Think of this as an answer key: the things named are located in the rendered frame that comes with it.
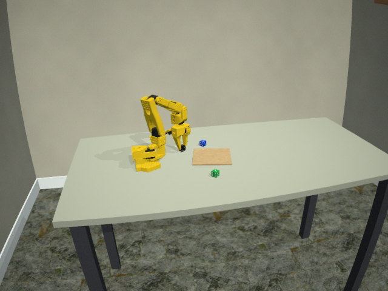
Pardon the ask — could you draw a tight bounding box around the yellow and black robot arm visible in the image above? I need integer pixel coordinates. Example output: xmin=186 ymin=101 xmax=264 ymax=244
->
xmin=133 ymin=95 xmax=187 ymax=172

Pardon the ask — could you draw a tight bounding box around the green die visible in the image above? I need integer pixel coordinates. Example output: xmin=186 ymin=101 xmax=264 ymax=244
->
xmin=212 ymin=169 xmax=219 ymax=178

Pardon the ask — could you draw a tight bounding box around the tan mat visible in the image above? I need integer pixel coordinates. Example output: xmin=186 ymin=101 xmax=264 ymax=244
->
xmin=192 ymin=148 xmax=232 ymax=166

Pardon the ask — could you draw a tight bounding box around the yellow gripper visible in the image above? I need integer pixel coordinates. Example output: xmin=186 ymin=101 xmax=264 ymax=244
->
xmin=165 ymin=123 xmax=191 ymax=150

